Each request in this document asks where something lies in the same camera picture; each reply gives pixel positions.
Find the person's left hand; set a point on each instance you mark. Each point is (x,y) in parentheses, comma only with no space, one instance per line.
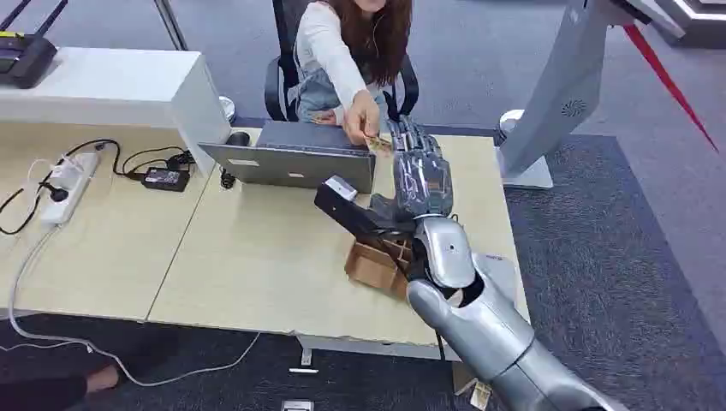
(326,118)

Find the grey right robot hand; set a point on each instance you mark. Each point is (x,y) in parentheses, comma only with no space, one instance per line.
(424,184)

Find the person's right hand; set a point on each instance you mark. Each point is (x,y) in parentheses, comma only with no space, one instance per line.
(361,120)

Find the small printed card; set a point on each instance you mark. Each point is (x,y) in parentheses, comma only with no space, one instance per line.
(379,144)

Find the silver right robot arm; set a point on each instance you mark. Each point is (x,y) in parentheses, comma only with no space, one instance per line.
(488,334)

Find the black office chair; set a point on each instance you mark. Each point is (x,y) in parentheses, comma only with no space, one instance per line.
(281,85)

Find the grey laptop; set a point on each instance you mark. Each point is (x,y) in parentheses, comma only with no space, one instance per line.
(295,164)

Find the person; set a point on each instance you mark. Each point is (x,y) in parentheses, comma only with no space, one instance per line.
(329,51)

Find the black computer mouse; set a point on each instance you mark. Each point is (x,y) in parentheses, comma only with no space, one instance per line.
(239,139)

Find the white round base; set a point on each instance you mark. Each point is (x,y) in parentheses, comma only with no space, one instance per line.
(228,108)
(509,120)

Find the wooden card box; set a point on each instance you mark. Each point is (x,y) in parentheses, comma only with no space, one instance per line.
(374,269)

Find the white kiosk stand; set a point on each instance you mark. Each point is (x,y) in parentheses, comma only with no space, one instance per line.
(561,85)

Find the black power adapter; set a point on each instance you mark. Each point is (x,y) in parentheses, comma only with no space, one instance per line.
(165,178)

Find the grey metal pole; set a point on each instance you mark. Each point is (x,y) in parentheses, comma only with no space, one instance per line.
(170,22)

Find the paper tag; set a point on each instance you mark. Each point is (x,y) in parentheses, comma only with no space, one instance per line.
(481,396)

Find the small white floor strip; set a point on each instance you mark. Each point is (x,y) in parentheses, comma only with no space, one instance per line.
(303,371)

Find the white power strip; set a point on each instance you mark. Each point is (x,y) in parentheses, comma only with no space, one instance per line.
(71,187)

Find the red strip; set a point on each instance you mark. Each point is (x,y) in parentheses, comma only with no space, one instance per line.
(669,82)

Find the black plug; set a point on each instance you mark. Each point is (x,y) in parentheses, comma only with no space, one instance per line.
(58,194)

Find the black router with antennas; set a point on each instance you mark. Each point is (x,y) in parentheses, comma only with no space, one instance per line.
(25,59)

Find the dark and white structure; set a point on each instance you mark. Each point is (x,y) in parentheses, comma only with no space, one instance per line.
(695,20)

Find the person's leg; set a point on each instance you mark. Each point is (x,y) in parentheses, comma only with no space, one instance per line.
(68,374)

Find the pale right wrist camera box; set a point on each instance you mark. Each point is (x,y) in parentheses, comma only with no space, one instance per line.
(341,187)

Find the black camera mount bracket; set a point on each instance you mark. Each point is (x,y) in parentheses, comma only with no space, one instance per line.
(351,216)

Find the grey desk frame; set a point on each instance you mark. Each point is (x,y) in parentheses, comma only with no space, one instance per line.
(363,346)

